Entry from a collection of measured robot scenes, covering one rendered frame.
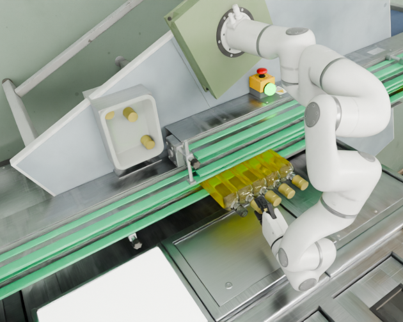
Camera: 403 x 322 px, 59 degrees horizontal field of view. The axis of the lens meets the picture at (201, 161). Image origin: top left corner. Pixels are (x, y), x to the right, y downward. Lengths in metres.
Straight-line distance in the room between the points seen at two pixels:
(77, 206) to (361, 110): 0.85
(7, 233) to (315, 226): 0.87
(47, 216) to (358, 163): 0.89
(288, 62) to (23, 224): 0.90
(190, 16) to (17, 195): 1.05
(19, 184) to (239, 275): 1.06
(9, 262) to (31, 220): 0.14
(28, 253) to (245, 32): 0.89
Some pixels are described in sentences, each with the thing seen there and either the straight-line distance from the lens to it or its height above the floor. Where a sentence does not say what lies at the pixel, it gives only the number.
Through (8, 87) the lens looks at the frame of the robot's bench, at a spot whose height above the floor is 0.12.
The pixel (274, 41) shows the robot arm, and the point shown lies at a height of 1.04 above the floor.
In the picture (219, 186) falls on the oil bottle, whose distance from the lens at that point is 1.17.
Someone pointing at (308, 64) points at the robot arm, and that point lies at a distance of 0.90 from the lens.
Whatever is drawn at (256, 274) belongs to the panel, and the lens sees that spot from 1.14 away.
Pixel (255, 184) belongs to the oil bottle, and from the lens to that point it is 1.18.
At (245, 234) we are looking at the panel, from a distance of 1.23.
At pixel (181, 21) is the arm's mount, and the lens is 1.10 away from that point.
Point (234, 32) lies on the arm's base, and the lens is 1.15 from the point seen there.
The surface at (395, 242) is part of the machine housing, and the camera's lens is 1.33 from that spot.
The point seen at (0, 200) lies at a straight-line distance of 1.71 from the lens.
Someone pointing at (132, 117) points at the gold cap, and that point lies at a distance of 1.12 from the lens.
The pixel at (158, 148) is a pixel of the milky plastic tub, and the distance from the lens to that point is 1.20.
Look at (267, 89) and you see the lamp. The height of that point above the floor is 0.85.
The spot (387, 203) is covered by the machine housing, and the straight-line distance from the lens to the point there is 1.47.
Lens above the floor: 1.76
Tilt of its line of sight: 44 degrees down
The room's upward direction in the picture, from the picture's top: 133 degrees clockwise
